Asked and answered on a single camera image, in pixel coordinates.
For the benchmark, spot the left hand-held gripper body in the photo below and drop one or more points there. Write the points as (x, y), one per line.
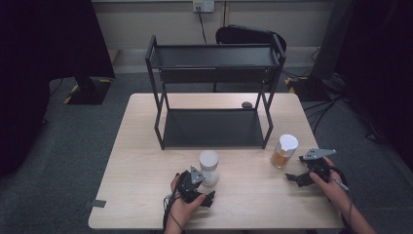
(186, 185)

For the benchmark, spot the grey upright panel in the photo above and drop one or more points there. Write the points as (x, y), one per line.
(331, 42)

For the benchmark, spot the black office chair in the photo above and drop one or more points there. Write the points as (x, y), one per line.
(240, 35)

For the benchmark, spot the person's left hand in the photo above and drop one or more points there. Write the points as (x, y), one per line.
(181, 211)

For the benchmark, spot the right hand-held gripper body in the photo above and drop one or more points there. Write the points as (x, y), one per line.
(318, 164)

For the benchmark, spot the orange powder jar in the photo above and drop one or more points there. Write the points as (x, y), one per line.
(283, 156)

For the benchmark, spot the white wall socket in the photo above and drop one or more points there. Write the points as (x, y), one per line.
(203, 5)

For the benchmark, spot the grey tape piece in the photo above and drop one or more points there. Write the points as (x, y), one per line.
(97, 203)

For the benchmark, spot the white powder jar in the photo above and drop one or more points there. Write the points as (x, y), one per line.
(209, 161)

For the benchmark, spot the black metal shelf rack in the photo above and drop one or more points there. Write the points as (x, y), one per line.
(212, 128)

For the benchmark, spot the person's right hand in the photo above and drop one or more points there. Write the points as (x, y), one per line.
(336, 191)

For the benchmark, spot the small dark round object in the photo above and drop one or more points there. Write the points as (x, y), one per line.
(246, 105)

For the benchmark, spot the dark curtain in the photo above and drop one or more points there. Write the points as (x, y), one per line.
(39, 65)
(383, 65)

